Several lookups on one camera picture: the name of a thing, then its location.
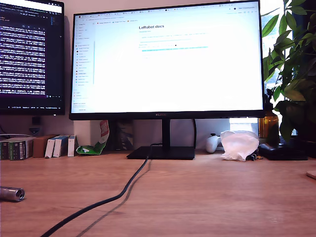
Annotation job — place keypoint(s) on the white game controller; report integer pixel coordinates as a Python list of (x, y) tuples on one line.
[(211, 145)]

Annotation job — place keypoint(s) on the metallic laser pointer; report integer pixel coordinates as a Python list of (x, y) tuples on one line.
[(12, 193)]

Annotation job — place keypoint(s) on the white blue small box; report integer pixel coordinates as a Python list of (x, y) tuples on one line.
[(71, 146), (50, 148), (59, 148)]

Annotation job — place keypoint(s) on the green printed box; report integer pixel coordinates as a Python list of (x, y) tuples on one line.
[(17, 150)]

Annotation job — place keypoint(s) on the black wall plug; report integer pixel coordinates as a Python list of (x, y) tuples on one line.
[(36, 121)]

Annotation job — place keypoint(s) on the brown cardboard box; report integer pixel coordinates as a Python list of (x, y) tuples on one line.
[(39, 148)]

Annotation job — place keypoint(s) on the grey shield-shaped device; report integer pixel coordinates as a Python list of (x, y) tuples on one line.
[(35, 130)]

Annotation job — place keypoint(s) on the dark patterned bag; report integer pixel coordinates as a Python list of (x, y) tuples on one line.
[(124, 135)]

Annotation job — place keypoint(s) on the black monitor with white screen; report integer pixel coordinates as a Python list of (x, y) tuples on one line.
[(160, 81)]

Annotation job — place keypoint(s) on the green leafy plant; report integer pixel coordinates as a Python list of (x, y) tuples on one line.
[(293, 64)]

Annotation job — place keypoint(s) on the white plastic bag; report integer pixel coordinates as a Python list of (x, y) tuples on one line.
[(238, 145)]

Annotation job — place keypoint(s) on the green red snack bag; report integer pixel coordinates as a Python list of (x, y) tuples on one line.
[(95, 149)]

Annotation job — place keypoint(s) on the dark printed box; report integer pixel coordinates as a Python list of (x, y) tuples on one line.
[(4, 150)]

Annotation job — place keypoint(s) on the cork coaster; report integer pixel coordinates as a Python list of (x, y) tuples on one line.
[(312, 174)]

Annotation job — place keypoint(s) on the amber pump bottle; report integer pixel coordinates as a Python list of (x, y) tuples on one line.
[(267, 126)]

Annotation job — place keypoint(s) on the black monitor with code screen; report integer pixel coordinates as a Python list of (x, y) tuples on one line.
[(32, 61)]

